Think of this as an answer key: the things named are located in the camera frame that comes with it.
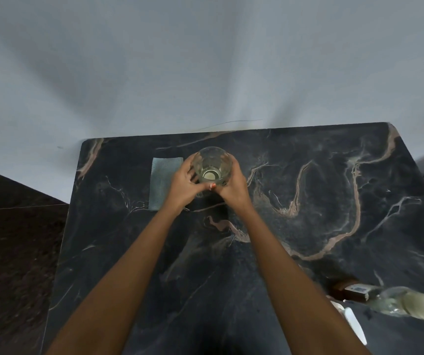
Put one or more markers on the Listerine mouthwash bottle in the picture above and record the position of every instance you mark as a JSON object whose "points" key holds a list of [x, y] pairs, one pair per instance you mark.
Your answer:
{"points": [[378, 297]]}

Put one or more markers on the black marble table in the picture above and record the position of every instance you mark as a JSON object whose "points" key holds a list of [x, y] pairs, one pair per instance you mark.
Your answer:
{"points": [[345, 218]]}

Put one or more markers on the grey-green cloth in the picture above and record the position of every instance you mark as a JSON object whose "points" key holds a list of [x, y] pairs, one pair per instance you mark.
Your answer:
{"points": [[160, 181]]}

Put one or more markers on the person's left forearm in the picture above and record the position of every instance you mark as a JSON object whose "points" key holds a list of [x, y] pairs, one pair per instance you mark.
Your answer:
{"points": [[112, 292]]}

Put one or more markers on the person's right forearm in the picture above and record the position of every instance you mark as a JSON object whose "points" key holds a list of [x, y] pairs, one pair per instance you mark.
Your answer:
{"points": [[301, 299]]}

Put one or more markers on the person's right hand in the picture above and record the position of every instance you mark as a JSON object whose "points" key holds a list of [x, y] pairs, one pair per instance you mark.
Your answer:
{"points": [[234, 192]]}

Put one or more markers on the clear drinking glass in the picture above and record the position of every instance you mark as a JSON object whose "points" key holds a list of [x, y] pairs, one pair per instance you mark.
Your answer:
{"points": [[212, 164]]}

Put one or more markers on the person's left hand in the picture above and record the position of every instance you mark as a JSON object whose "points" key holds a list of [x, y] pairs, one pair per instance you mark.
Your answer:
{"points": [[182, 192]]}

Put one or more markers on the white pump dispenser head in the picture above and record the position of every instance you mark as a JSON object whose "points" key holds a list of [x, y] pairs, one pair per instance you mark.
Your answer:
{"points": [[354, 323]]}

